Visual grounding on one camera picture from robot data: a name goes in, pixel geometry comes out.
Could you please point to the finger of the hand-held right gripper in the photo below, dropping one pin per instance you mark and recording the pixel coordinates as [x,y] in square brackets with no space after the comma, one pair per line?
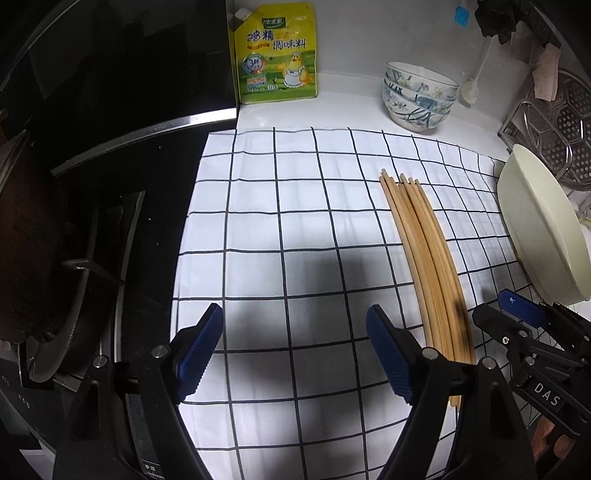
[521,307]
[496,323]

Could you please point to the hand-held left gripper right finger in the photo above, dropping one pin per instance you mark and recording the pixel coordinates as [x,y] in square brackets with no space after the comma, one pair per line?
[392,350]

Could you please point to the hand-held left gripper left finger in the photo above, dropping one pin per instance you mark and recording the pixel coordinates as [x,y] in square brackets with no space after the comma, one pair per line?
[198,350]

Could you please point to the large cream bowl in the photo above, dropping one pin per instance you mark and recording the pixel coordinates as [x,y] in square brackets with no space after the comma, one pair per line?
[540,226]

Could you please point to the bundle of wooden chopsticks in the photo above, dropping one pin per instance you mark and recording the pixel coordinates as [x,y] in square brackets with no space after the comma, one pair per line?
[434,258]

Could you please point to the person's right hand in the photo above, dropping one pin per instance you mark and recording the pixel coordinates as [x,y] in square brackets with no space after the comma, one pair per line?
[554,436]

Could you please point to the black gas stove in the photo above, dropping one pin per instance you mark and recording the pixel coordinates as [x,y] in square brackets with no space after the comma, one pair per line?
[147,221]

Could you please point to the white black checkered cloth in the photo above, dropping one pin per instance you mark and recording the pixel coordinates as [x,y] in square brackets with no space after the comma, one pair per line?
[295,221]

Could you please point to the steel dish rack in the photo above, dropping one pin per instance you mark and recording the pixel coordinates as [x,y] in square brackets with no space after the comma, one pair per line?
[512,124]

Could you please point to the perforated steel steamer plate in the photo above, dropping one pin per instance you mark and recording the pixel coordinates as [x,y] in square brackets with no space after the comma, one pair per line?
[568,124]

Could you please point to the blue floral ceramic bowl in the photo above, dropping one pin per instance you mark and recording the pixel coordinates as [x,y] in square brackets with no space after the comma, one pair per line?
[415,104]
[420,81]
[415,120]

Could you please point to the white bottle brush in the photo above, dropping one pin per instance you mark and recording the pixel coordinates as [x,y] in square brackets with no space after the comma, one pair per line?
[472,87]

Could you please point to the pale pink hanging cloth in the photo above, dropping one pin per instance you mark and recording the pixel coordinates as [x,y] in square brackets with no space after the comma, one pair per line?
[547,71]

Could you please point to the dark hanging cloth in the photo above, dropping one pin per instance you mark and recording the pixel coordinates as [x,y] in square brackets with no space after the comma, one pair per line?
[501,21]

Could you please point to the blue silicone brush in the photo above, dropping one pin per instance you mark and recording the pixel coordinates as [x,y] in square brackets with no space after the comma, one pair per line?
[462,16]

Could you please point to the yellow seasoning pouch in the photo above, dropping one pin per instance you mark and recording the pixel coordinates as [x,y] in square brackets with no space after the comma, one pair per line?
[277,55]

